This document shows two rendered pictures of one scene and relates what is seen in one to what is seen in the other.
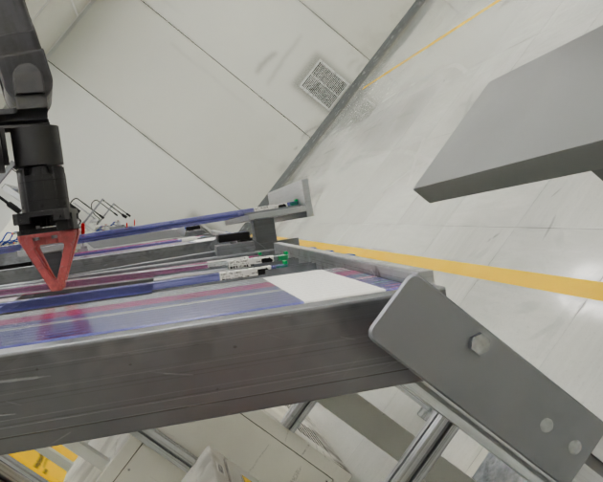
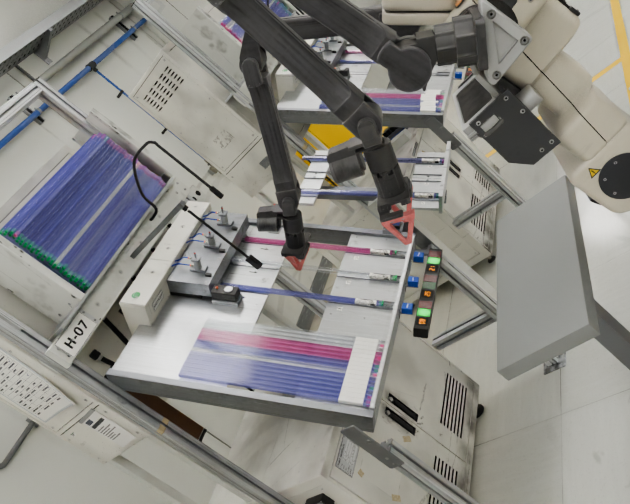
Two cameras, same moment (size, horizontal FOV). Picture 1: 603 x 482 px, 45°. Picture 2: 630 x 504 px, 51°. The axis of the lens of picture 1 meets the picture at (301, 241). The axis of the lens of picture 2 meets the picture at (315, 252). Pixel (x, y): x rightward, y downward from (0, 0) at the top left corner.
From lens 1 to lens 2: 1.37 m
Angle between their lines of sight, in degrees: 46
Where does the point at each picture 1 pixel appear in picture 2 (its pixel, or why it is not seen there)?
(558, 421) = (390, 458)
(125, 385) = (286, 411)
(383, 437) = not seen: hidden behind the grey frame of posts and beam
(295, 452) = (459, 235)
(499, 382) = (374, 448)
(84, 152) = not seen: outside the picture
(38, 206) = (291, 247)
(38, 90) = (291, 211)
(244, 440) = (430, 222)
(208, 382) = (306, 416)
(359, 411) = not seen: hidden behind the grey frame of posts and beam
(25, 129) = (286, 221)
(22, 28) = (287, 179)
